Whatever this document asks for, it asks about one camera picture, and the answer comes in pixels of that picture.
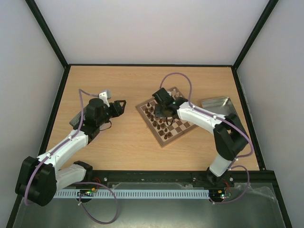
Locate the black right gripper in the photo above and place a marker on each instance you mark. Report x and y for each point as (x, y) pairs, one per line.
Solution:
(165, 110)

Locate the light blue cable duct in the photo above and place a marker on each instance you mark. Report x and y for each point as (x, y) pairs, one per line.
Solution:
(133, 194)

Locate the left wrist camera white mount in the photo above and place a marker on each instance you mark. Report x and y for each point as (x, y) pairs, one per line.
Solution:
(105, 96)

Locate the silver tin lid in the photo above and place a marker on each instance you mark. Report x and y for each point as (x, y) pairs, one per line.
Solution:
(76, 120)

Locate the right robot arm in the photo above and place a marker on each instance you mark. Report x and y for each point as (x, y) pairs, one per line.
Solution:
(229, 134)

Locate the wooden chess board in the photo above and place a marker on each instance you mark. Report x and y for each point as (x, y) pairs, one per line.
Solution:
(176, 127)

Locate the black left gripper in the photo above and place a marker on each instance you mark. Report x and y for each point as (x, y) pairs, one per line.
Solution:
(117, 110)

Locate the gold tin box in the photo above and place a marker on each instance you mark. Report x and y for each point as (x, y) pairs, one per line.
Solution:
(219, 105)

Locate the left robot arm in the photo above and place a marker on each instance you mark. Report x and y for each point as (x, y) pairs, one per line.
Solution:
(42, 177)

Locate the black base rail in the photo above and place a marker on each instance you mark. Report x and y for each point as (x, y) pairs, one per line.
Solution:
(196, 178)

